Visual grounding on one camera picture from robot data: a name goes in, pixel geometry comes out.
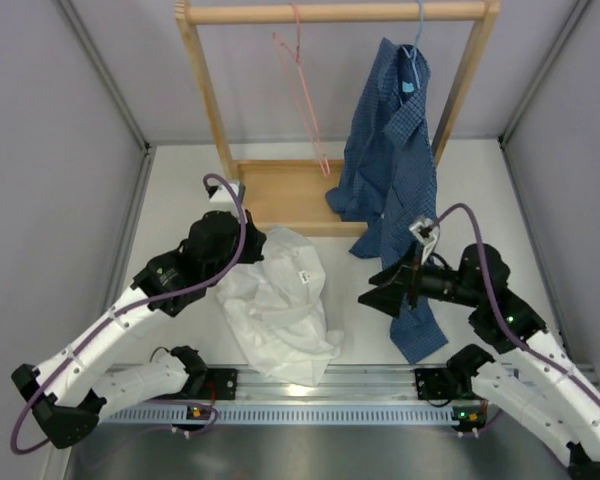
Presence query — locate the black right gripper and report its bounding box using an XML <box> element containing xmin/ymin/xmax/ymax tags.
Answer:
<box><xmin>358</xmin><ymin>241</ymin><xmax>481</xmax><ymax>318</ymax></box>

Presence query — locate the white shirt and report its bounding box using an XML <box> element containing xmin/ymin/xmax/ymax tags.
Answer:
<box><xmin>216</xmin><ymin>227</ymin><xmax>344</xmax><ymax>387</ymax></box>

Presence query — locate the pink wire hanger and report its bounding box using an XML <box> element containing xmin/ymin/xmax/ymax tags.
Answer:
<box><xmin>272</xmin><ymin>3</ymin><xmax>331</xmax><ymax>178</ymax></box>

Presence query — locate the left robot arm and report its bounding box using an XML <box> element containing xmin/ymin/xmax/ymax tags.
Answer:
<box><xmin>11</xmin><ymin>210</ymin><xmax>266</xmax><ymax>449</ymax></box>

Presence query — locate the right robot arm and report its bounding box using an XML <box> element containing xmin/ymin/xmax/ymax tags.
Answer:
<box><xmin>358</xmin><ymin>244</ymin><xmax>600</xmax><ymax>479</ymax></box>

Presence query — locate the blue checked shirt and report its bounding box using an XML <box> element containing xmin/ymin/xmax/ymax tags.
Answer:
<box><xmin>325</xmin><ymin>36</ymin><xmax>449</xmax><ymax>365</ymax></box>

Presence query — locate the wooden clothes rack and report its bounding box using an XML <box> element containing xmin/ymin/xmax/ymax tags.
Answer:
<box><xmin>174</xmin><ymin>1</ymin><xmax>500</xmax><ymax>237</ymax></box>

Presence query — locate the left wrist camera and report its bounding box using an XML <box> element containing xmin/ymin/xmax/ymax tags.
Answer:
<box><xmin>207</xmin><ymin>181</ymin><xmax>246</xmax><ymax>205</ymax></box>

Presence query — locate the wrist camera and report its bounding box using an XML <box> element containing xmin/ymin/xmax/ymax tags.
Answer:
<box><xmin>409</xmin><ymin>216</ymin><xmax>440</xmax><ymax>264</ymax></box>
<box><xmin>207</xmin><ymin>181</ymin><xmax>246</xmax><ymax>205</ymax></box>

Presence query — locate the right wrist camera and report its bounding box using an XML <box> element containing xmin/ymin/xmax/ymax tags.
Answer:
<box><xmin>409</xmin><ymin>216</ymin><xmax>440</xmax><ymax>264</ymax></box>

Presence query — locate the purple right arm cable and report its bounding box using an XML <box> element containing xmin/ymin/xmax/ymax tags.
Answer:
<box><xmin>431</xmin><ymin>202</ymin><xmax>600</xmax><ymax>426</ymax></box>

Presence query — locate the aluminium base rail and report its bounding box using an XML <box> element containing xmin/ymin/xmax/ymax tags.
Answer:
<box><xmin>64</xmin><ymin>363</ymin><xmax>600</xmax><ymax>402</ymax></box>

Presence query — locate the grey slotted cable duct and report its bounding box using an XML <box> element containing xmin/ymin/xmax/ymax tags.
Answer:
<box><xmin>106</xmin><ymin>403</ymin><xmax>485</xmax><ymax>426</ymax></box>

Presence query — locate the left aluminium frame post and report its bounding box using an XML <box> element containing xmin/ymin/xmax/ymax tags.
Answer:
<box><xmin>53</xmin><ymin>0</ymin><xmax>155</xmax><ymax>309</ymax></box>

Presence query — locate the aluminium frame post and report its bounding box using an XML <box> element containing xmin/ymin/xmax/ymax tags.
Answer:
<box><xmin>497</xmin><ymin>0</ymin><xmax>595</xmax><ymax>360</ymax></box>
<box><xmin>53</xmin><ymin>0</ymin><xmax>155</xmax><ymax>309</ymax></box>

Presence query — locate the blue wire hanger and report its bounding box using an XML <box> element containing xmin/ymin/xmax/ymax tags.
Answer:
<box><xmin>402</xmin><ymin>0</ymin><xmax>425</xmax><ymax>93</ymax></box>

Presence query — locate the right aluminium frame post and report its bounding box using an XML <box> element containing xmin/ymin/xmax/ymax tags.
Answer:
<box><xmin>497</xmin><ymin>0</ymin><xmax>595</xmax><ymax>360</ymax></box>

